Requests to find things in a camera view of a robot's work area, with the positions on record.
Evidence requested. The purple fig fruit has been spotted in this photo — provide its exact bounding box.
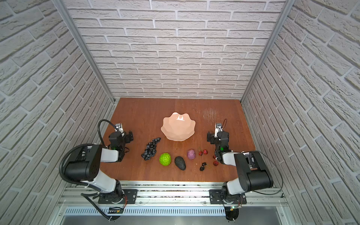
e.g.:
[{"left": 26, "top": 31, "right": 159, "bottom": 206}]
[{"left": 187, "top": 149, "right": 196, "bottom": 159}]

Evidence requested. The dark grape bunch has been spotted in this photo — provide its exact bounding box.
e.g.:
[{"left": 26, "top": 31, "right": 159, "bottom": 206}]
[{"left": 141, "top": 137, "right": 161, "bottom": 161}]

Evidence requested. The dark avocado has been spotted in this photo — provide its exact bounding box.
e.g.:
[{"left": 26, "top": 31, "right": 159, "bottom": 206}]
[{"left": 174, "top": 156, "right": 186, "bottom": 171}]

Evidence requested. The green bumpy fruit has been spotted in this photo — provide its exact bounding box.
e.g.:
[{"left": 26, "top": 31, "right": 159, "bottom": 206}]
[{"left": 159, "top": 153, "right": 172, "bottom": 167}]

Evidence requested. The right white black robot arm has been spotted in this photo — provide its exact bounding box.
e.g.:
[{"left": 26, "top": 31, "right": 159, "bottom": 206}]
[{"left": 207, "top": 131, "right": 273, "bottom": 204}]

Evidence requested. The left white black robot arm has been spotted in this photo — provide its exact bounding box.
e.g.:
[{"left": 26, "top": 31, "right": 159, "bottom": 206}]
[{"left": 59, "top": 131, "right": 137, "bottom": 205}]

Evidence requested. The pink wavy fruit bowl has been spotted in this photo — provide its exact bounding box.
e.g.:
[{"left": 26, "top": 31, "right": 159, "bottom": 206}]
[{"left": 161, "top": 112, "right": 196, "bottom": 142}]

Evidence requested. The dark cherry pair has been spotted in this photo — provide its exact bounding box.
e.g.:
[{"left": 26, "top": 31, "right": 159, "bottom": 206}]
[{"left": 199, "top": 162, "right": 210, "bottom": 171}]

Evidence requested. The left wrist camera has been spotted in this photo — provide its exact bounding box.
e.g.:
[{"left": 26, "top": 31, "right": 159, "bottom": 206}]
[{"left": 115, "top": 123, "right": 124, "bottom": 133}]

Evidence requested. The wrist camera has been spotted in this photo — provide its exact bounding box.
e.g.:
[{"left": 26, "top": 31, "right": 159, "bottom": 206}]
[
  {"left": 214, "top": 123, "right": 223, "bottom": 138},
  {"left": 115, "top": 123, "right": 124, "bottom": 133}
]

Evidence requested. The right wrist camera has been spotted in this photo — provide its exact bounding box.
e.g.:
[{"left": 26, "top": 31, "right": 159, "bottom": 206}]
[{"left": 214, "top": 123, "right": 223, "bottom": 138}]

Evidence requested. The aluminium mounting rail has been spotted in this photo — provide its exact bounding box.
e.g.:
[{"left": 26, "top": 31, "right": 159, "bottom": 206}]
[{"left": 56, "top": 180, "right": 289, "bottom": 217}]

